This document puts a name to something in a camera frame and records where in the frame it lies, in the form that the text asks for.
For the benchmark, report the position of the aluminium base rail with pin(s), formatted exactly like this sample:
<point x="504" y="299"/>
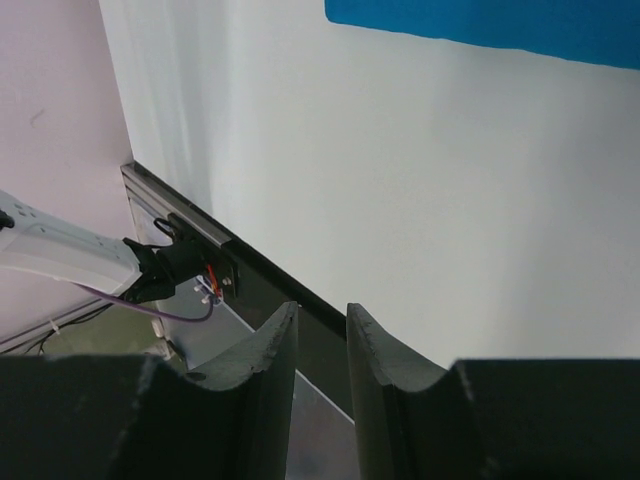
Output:
<point x="150" y="198"/>

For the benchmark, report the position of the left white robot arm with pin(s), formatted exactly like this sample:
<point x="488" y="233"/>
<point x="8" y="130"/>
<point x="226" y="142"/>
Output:
<point x="36" y="242"/>

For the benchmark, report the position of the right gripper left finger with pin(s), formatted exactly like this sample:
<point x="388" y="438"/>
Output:
<point x="136" y="417"/>

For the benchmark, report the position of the blue t shirt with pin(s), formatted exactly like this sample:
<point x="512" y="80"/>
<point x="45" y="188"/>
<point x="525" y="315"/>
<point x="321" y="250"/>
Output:
<point x="594" y="32"/>

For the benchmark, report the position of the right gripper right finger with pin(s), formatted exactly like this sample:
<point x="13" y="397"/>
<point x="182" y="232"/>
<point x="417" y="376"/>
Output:
<point x="488" y="418"/>

